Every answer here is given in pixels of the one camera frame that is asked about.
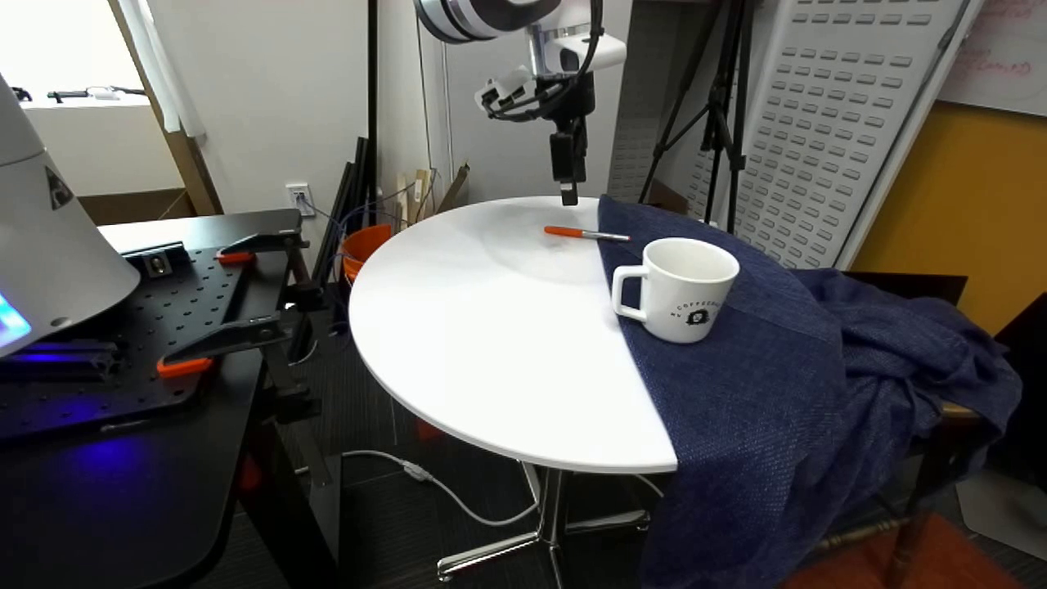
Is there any orange pen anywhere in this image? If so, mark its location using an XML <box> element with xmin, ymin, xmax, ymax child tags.
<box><xmin>542</xmin><ymin>226</ymin><xmax>627</xmax><ymax>243</ymax></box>

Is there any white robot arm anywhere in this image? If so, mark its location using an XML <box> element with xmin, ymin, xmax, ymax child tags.
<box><xmin>0</xmin><ymin>0</ymin><xmax>625</xmax><ymax>357</ymax></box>

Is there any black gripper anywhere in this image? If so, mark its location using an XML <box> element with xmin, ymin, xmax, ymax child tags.
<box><xmin>549</xmin><ymin>101</ymin><xmax>593</xmax><ymax>205</ymax></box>

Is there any white mug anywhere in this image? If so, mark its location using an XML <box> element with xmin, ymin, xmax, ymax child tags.
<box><xmin>608</xmin><ymin>237</ymin><xmax>740</xmax><ymax>343</ymax></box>

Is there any black cart table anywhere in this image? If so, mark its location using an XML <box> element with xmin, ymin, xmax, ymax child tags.
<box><xmin>0</xmin><ymin>209</ymin><xmax>336</xmax><ymax>589</ymax></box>

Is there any white power cable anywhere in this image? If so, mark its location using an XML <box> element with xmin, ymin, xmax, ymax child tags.
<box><xmin>336</xmin><ymin>445</ymin><xmax>545</xmax><ymax>533</ymax></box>

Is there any black perforated mounting board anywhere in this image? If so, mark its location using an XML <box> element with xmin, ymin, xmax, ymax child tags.
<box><xmin>0</xmin><ymin>247</ymin><xmax>286</xmax><ymax>445</ymax></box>

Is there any black orange-tipped clamp rear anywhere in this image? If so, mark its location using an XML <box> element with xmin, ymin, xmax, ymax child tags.
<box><xmin>214</xmin><ymin>228</ymin><xmax>305</xmax><ymax>267</ymax></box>

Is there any white perforated panel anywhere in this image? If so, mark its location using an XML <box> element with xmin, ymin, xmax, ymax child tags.
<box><xmin>732</xmin><ymin>0</ymin><xmax>982</xmax><ymax>267</ymax></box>

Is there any dark blue cloth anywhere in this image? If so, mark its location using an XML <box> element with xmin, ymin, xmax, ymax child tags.
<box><xmin>597</xmin><ymin>197</ymin><xmax>1020</xmax><ymax>589</ymax></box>

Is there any black tripod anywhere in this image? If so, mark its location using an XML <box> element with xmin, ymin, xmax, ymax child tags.
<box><xmin>636</xmin><ymin>0</ymin><xmax>754</xmax><ymax>228</ymax></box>

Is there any black orange-tipped clamp front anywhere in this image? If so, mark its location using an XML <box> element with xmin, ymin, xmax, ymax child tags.
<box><xmin>152</xmin><ymin>313</ymin><xmax>293</xmax><ymax>378</ymax></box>

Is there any orange bucket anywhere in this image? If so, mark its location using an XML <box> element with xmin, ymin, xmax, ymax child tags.
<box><xmin>339</xmin><ymin>223</ymin><xmax>392</xmax><ymax>281</ymax></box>

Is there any black orange-tipped clamp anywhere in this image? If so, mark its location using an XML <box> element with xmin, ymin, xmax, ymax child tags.
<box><xmin>214</xmin><ymin>228</ymin><xmax>305</xmax><ymax>267</ymax></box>
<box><xmin>152</xmin><ymin>313</ymin><xmax>293</xmax><ymax>378</ymax></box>

